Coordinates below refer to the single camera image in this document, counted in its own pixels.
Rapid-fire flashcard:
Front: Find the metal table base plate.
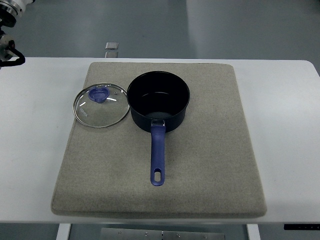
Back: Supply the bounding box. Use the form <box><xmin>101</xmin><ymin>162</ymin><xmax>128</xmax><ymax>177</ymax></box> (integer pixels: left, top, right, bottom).
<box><xmin>99</xmin><ymin>228</ymin><xmax>226</xmax><ymax>240</ymax></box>

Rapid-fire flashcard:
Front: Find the metal floor plate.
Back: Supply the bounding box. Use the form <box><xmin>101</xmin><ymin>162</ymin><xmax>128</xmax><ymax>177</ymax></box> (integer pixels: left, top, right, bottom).
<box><xmin>105</xmin><ymin>41</ymin><xmax>119</xmax><ymax>50</ymax></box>
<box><xmin>104</xmin><ymin>51</ymin><xmax>118</xmax><ymax>58</ymax></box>

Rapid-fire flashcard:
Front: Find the right white table leg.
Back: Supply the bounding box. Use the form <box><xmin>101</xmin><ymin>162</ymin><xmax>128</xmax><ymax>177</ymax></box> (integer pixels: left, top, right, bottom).
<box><xmin>246</xmin><ymin>224</ymin><xmax>261</xmax><ymax>240</ymax></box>

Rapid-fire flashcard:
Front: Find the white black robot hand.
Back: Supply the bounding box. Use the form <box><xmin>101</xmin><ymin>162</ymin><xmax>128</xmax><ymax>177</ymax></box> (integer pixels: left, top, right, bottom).
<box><xmin>15</xmin><ymin>0</ymin><xmax>35</xmax><ymax>8</ymax></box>

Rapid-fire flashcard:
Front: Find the white table leg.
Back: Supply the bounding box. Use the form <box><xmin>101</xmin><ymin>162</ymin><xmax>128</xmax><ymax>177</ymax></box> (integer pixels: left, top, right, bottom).
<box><xmin>56</xmin><ymin>223</ymin><xmax>71</xmax><ymax>240</ymax></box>
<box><xmin>246</xmin><ymin>224</ymin><xmax>261</xmax><ymax>240</ymax></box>

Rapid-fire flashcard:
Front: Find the black table control panel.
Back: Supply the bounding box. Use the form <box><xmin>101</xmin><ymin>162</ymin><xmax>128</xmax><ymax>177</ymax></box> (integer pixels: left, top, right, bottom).
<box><xmin>283</xmin><ymin>223</ymin><xmax>320</xmax><ymax>231</ymax></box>

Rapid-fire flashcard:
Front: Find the upper metal floor plate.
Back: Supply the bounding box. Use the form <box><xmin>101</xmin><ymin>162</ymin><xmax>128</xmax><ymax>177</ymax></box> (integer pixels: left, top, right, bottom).
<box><xmin>105</xmin><ymin>41</ymin><xmax>119</xmax><ymax>50</ymax></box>

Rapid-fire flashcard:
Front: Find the left white table leg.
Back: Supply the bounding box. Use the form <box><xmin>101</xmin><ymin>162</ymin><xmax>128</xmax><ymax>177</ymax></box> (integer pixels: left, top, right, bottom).
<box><xmin>56</xmin><ymin>223</ymin><xmax>71</xmax><ymax>240</ymax></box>

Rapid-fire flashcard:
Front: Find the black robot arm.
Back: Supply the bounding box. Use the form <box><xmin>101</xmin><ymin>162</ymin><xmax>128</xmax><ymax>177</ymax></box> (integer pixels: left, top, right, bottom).
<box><xmin>0</xmin><ymin>0</ymin><xmax>30</xmax><ymax>68</ymax></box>

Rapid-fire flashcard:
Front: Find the glass lid with blue knob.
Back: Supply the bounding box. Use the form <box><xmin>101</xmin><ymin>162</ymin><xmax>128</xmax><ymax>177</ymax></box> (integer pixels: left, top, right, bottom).
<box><xmin>72</xmin><ymin>83</ymin><xmax>130</xmax><ymax>128</ymax></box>

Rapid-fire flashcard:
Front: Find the lower metal floor plate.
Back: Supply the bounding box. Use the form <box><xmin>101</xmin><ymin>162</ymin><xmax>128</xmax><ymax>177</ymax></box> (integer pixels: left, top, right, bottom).
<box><xmin>104</xmin><ymin>51</ymin><xmax>118</xmax><ymax>58</ymax></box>

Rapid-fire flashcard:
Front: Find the dark pot with blue handle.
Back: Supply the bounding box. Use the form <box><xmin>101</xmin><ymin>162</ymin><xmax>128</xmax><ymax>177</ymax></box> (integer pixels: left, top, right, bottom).
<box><xmin>127</xmin><ymin>71</ymin><xmax>190</xmax><ymax>187</ymax></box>

